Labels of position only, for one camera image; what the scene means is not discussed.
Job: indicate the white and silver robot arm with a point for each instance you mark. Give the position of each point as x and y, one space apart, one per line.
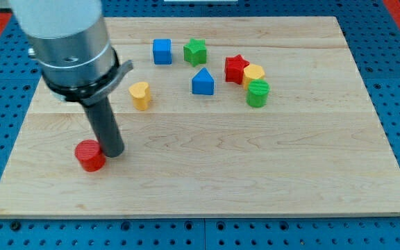
70 41

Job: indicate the yellow heart block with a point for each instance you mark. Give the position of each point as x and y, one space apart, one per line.
141 95

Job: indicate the light wooden board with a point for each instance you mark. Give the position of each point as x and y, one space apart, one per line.
316 149

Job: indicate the blue triangle block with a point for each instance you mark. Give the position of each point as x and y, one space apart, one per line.
203 83

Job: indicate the green cylinder block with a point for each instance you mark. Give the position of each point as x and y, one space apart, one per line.
257 93

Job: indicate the red star block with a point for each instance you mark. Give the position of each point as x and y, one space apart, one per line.
234 69

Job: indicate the green star block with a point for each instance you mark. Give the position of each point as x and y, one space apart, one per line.
195 52

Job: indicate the yellow hexagon block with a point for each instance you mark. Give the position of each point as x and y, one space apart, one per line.
250 73

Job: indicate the blue cube block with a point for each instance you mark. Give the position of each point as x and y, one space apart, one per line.
162 51

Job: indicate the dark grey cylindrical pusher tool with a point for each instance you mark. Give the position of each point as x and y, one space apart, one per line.
104 125

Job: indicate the red cylinder block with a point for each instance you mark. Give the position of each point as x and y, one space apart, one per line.
90 155

